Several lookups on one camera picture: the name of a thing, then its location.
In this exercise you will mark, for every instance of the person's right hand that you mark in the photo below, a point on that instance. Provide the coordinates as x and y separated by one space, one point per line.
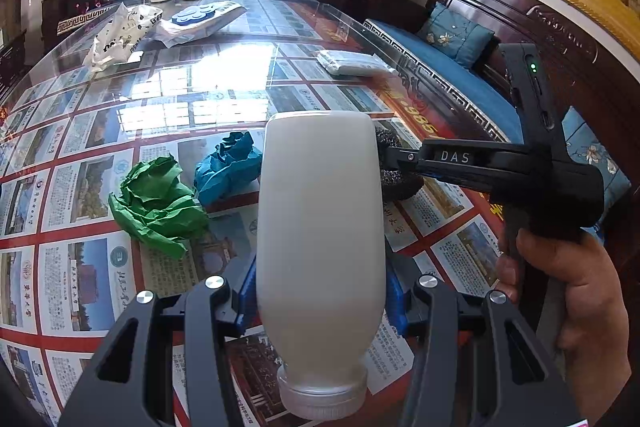
590 297

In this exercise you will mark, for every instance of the white plastic bottle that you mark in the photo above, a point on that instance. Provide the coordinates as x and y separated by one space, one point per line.
320 232

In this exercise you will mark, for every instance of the white patterned plastic bag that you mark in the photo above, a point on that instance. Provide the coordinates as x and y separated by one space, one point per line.
120 37

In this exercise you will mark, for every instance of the white blue wet wipes packet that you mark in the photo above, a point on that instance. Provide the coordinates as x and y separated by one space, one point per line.
200 22

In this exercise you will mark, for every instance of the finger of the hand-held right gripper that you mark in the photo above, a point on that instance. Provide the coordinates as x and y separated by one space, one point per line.
405 159

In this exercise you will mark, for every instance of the blue crumpled paper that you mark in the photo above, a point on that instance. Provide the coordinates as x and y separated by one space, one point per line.
225 172

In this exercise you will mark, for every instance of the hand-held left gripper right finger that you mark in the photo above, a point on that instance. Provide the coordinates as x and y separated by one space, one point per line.
395 302

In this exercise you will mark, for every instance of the blue embroidered pillow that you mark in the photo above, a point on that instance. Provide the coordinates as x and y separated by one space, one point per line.
585 147
455 34

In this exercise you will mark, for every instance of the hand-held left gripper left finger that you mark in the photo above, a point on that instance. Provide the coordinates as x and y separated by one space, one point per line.
247 302

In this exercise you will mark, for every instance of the white tissue packet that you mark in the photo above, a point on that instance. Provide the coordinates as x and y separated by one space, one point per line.
350 62

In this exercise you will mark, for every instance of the green crumpled paper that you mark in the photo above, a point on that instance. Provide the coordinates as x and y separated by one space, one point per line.
155 207

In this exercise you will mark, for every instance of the long dark wooden sofa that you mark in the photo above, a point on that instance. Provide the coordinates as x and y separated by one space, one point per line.
475 92

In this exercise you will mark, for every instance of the black foam block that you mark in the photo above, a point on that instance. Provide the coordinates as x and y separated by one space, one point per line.
395 186

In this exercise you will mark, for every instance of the dark wooden side table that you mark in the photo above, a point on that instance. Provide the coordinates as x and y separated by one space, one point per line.
385 2

